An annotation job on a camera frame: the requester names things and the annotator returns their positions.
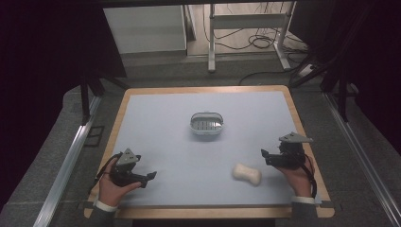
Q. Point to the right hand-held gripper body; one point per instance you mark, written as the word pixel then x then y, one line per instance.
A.
pixel 290 156

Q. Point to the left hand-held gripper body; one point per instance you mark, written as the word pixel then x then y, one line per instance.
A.
pixel 126 157

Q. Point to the person's right hand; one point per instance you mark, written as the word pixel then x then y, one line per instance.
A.
pixel 299 181

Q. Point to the person's left hand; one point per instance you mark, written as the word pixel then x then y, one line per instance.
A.
pixel 108 190

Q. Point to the white soap bar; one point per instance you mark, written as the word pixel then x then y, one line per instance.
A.
pixel 247 174

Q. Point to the light blue table mat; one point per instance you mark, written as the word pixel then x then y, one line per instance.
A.
pixel 189 167

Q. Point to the black metal stand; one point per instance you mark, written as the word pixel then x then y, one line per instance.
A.
pixel 342 91
pixel 85 104

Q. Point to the white soap dish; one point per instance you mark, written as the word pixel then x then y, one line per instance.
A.
pixel 206 124

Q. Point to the white power strip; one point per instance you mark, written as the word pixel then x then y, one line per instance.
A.
pixel 305 70

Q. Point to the dark curtain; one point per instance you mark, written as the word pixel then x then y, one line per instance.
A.
pixel 41 63
pixel 372 47

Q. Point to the white cabinet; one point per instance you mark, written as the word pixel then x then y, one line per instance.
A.
pixel 145 30

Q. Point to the black floor bracket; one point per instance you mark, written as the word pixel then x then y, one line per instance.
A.
pixel 94 136

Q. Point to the aluminium rail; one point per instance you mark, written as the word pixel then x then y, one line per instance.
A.
pixel 63 171
pixel 365 160

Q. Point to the white metal desk frame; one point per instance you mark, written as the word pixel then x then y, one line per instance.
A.
pixel 246 21

